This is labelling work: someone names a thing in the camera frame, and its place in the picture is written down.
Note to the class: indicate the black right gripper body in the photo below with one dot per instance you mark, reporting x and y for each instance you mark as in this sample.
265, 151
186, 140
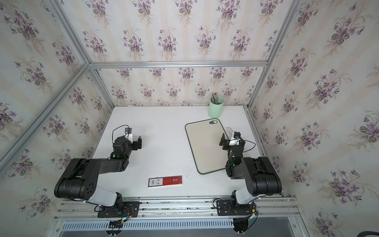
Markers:
227, 142

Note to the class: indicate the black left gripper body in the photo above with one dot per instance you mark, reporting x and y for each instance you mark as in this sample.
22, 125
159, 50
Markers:
135, 143

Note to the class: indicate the white ceramic knife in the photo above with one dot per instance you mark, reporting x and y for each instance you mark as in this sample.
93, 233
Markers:
230, 132

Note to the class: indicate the beige green-rimmed cutting board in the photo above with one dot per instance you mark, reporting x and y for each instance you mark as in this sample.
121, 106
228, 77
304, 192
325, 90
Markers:
204, 138

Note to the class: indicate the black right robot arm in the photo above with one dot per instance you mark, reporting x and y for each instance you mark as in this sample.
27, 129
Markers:
259, 175

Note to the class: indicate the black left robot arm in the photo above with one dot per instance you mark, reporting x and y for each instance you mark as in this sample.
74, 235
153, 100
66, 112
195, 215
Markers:
79, 181

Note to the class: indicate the light green utensil cup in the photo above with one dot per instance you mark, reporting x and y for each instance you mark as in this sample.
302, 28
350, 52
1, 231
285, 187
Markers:
215, 111

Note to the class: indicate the utensils in cup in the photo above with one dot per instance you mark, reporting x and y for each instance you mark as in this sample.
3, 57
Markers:
214, 98

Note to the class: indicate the red flat box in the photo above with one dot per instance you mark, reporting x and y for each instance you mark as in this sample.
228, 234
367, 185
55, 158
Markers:
165, 181

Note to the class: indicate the white ventilation grille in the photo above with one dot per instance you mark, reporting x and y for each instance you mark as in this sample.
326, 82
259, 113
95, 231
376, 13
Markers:
163, 224

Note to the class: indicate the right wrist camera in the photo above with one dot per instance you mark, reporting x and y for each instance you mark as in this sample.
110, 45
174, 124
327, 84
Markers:
236, 135

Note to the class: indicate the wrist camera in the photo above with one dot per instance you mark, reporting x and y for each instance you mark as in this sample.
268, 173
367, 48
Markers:
236, 135
128, 131

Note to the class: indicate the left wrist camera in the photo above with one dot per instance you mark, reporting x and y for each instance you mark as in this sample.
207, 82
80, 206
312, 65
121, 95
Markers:
128, 131

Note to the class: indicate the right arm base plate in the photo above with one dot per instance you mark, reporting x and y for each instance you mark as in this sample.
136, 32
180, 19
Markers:
232, 208

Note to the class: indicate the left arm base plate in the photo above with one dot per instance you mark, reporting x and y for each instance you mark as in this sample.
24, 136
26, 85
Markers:
127, 209

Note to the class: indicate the aluminium mounting rail frame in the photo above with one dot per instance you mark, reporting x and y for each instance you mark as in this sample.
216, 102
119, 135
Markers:
177, 208

